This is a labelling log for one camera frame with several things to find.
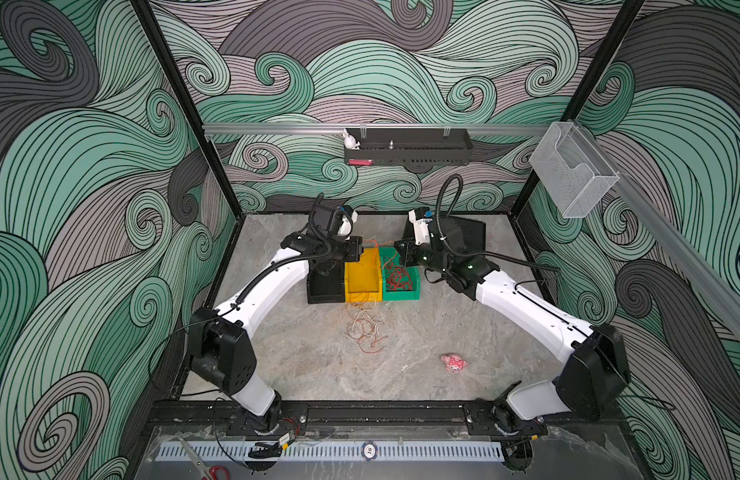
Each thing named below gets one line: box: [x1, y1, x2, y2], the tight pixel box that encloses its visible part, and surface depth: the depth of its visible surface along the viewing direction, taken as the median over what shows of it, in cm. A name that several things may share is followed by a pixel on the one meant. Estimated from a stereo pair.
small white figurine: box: [342, 128, 361, 150], surface depth 87 cm
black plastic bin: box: [307, 260, 345, 304], surface depth 94 cm
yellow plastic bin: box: [344, 247, 383, 303], surface depth 94 cm
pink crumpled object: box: [441, 354, 468, 373], surface depth 79 cm
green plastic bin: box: [379, 246, 421, 301], surface depth 98 cm
